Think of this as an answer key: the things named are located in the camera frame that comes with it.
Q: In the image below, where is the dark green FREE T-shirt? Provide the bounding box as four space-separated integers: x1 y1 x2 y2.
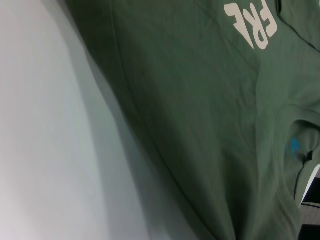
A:
63 0 320 240

